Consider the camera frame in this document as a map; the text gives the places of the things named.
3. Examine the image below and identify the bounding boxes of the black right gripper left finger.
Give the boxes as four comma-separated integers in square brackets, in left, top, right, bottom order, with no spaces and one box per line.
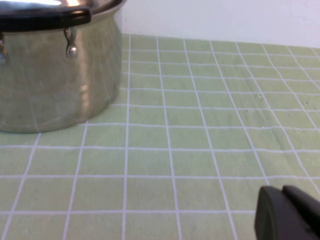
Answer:
[254,185,316,240]

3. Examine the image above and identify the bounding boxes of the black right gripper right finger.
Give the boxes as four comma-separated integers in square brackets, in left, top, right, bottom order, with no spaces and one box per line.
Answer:
[282,184,320,240]

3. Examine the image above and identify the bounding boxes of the stainless steel pot lid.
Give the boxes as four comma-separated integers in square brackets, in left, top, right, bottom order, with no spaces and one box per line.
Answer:
[0,0,126,16]

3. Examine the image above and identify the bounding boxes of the green checked tablecloth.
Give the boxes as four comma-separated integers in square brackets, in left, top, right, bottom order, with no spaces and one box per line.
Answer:
[0,33,320,240]

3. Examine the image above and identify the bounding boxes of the stainless steel pot black handles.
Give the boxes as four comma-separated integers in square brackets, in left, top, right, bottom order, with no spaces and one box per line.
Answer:
[0,4,124,134]

